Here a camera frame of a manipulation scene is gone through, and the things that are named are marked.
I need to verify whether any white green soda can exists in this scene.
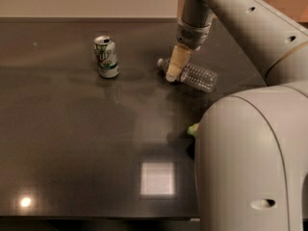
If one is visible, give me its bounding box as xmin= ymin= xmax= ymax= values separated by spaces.
xmin=93 ymin=36 xmax=119 ymax=79

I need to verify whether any clear plastic water bottle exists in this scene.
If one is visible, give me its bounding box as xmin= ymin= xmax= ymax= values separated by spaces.
xmin=157 ymin=59 xmax=218 ymax=92

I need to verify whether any green rice chips bag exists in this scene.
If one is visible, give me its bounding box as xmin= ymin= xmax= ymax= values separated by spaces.
xmin=187 ymin=123 xmax=199 ymax=137

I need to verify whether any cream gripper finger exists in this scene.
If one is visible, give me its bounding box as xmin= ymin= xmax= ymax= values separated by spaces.
xmin=166 ymin=43 xmax=191 ymax=82

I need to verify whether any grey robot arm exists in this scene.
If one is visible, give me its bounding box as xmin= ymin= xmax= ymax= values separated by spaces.
xmin=167 ymin=0 xmax=308 ymax=231

